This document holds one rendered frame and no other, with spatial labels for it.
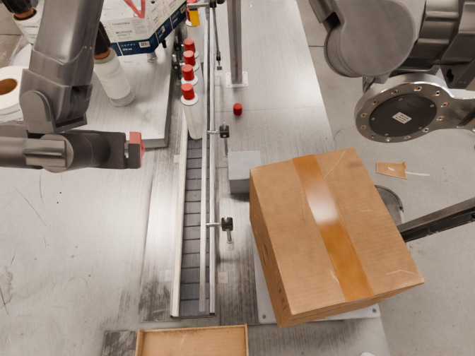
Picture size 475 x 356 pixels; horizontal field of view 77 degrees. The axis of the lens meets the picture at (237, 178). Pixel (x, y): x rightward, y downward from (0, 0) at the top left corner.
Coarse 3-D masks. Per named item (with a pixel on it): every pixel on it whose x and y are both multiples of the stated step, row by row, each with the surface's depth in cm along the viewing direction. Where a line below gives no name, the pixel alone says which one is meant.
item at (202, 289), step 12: (204, 24) 119; (204, 36) 115; (204, 48) 111; (204, 60) 108; (204, 72) 104; (204, 84) 101; (204, 96) 98; (204, 108) 96; (204, 120) 93; (204, 132) 91; (204, 144) 88; (204, 156) 86; (204, 168) 84; (204, 180) 82; (204, 192) 80; (204, 204) 78; (204, 216) 76; (204, 228) 75; (204, 240) 73; (204, 252) 72; (204, 264) 70; (204, 276) 69; (204, 288) 67; (204, 300) 66
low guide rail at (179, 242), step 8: (184, 120) 100; (184, 128) 98; (184, 136) 96; (184, 144) 94; (184, 152) 93; (184, 160) 91; (184, 168) 90; (184, 176) 89; (184, 184) 89; (176, 248) 77; (176, 256) 76; (176, 264) 75; (176, 272) 74; (176, 280) 73; (176, 288) 72; (176, 296) 71; (176, 304) 70; (176, 312) 69
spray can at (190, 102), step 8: (184, 88) 83; (192, 88) 83; (184, 96) 85; (192, 96) 85; (184, 104) 86; (192, 104) 86; (184, 112) 90; (192, 112) 89; (200, 112) 91; (192, 120) 91; (200, 120) 93; (192, 128) 95; (200, 128) 96; (192, 136) 99; (200, 136) 99
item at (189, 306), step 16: (208, 0) 143; (208, 16) 136; (208, 32) 130; (208, 48) 124; (208, 64) 119; (208, 80) 114; (208, 96) 110; (208, 112) 106; (208, 128) 102; (192, 144) 99; (208, 144) 98; (192, 160) 95; (208, 160) 95; (192, 176) 92; (208, 176) 92; (192, 192) 89; (208, 192) 89; (192, 208) 87; (208, 208) 87; (192, 224) 84; (192, 240) 82; (208, 240) 82; (192, 256) 79; (208, 256) 79; (192, 272) 77; (208, 272) 77; (192, 288) 75; (208, 288) 75; (192, 304) 73; (208, 304) 73
